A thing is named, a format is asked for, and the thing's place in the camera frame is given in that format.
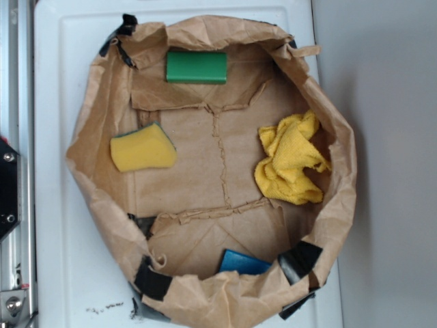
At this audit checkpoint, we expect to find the yellow sponge with green scourer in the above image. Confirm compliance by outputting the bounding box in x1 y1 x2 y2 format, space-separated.
110 122 177 172

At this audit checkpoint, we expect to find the yellow microfibre cloth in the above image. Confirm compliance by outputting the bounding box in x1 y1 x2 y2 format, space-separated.
254 110 331 205

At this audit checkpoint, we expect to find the blue rectangular block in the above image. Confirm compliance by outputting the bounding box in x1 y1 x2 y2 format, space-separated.
218 249 272 275

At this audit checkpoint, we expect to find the green rectangular block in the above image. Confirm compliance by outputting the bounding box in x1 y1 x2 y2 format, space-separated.
166 51 227 85

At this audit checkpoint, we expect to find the black metal bracket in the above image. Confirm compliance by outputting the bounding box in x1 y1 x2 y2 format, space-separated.
0 137 19 241

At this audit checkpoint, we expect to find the aluminium frame rail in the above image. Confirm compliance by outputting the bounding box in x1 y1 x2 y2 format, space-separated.
1 1 38 327

